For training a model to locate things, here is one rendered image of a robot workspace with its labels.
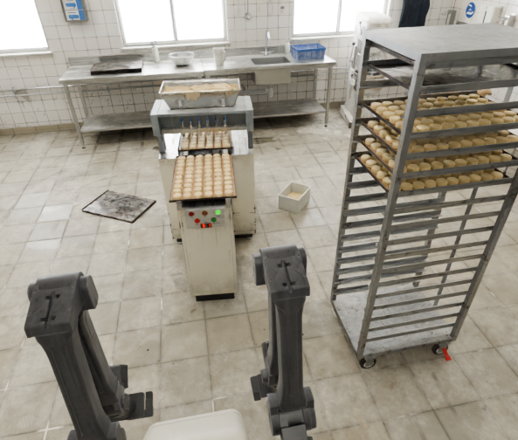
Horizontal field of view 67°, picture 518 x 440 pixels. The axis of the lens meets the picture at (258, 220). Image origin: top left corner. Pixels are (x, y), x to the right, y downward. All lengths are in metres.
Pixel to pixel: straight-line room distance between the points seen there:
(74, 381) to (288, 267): 0.46
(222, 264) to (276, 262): 1.92
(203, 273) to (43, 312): 2.01
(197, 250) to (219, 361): 0.72
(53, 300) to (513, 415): 2.46
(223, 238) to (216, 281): 0.38
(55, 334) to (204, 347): 1.97
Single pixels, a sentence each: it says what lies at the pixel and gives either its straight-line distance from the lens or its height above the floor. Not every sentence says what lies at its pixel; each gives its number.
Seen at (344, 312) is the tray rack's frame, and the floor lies 0.15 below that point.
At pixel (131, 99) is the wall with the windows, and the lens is 6.11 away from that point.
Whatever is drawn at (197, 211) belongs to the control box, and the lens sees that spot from 2.39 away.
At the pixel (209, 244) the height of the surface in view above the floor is 0.54.
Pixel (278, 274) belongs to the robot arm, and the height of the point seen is 1.61.
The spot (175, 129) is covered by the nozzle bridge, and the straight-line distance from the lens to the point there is 2.98.
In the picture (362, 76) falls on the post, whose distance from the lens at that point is 1.99.
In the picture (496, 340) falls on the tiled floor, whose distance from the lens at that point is 3.09.
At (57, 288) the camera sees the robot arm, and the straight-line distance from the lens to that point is 0.82.
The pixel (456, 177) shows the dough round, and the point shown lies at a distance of 2.07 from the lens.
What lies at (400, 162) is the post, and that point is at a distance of 1.70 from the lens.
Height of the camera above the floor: 2.13
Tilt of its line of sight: 35 degrees down
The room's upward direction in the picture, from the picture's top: 1 degrees counter-clockwise
